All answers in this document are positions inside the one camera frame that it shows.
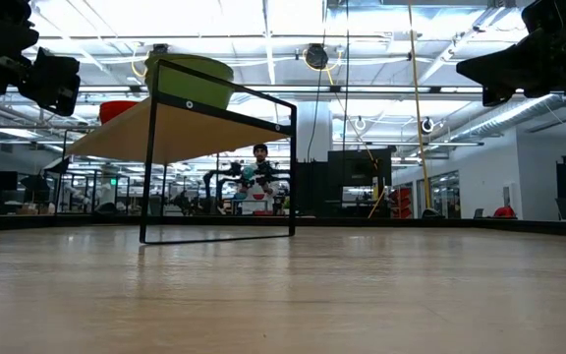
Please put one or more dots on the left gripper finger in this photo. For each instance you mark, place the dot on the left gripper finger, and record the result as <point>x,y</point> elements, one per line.
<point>52,81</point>

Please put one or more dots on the red plastic mini bowl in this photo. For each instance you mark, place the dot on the red plastic mini bowl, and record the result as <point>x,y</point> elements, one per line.
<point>116,110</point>

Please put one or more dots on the background black robot arm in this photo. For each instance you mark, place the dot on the background black robot arm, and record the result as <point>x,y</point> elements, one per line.
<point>270,172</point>
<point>214,177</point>

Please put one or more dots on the black aluminium table frame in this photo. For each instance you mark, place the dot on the black aluminium table frame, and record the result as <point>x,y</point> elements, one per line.
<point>67,222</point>

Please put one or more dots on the wooden shelf with black frame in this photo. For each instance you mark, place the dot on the wooden shelf with black frame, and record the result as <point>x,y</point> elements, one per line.
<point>180,133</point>

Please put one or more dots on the black cabinet with monitor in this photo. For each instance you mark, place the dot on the black cabinet with monitor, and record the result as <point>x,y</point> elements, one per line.
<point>359,167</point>

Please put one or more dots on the black background monitor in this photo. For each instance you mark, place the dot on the black background monitor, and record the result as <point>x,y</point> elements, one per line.
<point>0,180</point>

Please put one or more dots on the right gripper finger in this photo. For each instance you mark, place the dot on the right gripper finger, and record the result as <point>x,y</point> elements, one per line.
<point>519,69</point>

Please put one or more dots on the person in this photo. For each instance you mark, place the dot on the person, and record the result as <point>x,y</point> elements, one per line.
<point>261,150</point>

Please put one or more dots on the red storage bins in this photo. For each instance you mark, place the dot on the red storage bins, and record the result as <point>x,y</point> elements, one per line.
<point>402,201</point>

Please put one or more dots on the red bag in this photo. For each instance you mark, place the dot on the red bag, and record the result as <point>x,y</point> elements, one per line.
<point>504,212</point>

